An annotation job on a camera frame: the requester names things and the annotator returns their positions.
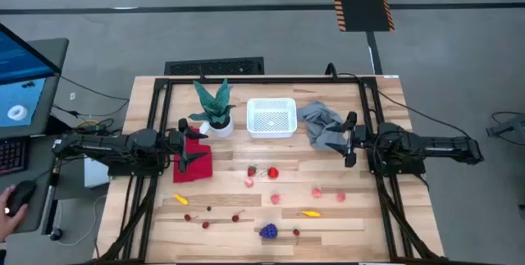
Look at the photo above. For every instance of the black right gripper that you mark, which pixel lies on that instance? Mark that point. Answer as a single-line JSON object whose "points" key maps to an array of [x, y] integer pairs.
{"points": [[360, 138]]}

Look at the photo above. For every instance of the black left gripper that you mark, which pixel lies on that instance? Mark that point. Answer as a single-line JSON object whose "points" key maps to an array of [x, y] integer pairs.
{"points": [[175, 142]]}

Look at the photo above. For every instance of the yellow banana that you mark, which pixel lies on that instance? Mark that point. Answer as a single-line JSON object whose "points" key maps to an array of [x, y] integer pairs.
{"points": [[311, 213], [181, 199]]}

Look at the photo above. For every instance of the pink peach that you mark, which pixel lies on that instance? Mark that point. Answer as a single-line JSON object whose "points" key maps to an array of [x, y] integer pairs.
{"points": [[316, 193], [341, 197], [275, 199]]}

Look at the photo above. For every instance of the small red strawberry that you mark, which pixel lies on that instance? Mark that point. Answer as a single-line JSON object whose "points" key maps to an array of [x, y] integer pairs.
{"points": [[252, 171]]}

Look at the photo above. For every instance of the pale pink faceted ball fruit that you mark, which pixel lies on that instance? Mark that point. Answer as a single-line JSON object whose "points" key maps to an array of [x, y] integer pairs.
{"points": [[249, 182]]}

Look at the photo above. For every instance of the red cherry with stem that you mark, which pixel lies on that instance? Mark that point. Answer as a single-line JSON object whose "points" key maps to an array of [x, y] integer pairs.
{"points": [[296, 232], [187, 217], [205, 225], [235, 217]]}

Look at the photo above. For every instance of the purple grape bunch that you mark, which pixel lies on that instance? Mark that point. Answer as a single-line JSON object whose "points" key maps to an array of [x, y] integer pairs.
{"points": [[268, 231]]}

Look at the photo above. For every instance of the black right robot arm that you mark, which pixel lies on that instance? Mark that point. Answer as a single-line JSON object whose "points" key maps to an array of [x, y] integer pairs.
{"points": [[430, 146]]}

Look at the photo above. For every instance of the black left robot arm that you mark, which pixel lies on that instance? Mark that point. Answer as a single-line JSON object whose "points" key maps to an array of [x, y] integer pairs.
{"points": [[102, 146]]}

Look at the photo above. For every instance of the red folded cloth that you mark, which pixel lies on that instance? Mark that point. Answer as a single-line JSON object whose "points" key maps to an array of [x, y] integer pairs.
{"points": [[199, 166]]}

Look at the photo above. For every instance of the grey crumpled cloth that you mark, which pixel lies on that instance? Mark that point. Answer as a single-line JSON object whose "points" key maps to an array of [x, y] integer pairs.
{"points": [[316, 117]]}

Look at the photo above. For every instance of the snake plant in white pot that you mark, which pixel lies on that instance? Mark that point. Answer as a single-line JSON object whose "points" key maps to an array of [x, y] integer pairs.
{"points": [[217, 109]]}

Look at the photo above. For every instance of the white perforated plastic basket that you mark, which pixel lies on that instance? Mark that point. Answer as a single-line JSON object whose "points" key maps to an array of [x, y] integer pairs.
{"points": [[271, 117]]}

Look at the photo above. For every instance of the black floor vent grille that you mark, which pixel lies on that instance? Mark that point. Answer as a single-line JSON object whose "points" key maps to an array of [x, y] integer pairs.
{"points": [[213, 66]]}

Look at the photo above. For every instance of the white box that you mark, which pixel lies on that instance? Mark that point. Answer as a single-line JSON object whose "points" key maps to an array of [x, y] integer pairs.
{"points": [[96, 172]]}

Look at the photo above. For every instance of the grey computer desk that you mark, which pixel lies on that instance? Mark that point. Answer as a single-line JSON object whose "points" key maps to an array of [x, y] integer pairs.
{"points": [[57, 51]]}

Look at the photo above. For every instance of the black computer mouse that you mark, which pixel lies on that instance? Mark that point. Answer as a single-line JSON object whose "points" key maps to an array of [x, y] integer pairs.
{"points": [[22, 195]]}

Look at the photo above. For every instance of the black backlit keyboard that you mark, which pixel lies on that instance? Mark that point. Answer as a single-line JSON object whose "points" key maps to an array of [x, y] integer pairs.
{"points": [[10, 156]]}

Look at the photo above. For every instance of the computer monitor with blue screen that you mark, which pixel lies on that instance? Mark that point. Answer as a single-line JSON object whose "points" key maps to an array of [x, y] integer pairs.
{"points": [[20, 60]]}

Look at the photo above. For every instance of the person's hand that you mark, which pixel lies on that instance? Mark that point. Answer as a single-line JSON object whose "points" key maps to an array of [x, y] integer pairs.
{"points": [[8, 222]]}

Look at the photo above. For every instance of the black metal table frame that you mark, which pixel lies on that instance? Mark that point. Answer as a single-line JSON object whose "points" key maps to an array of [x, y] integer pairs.
{"points": [[266, 80]]}

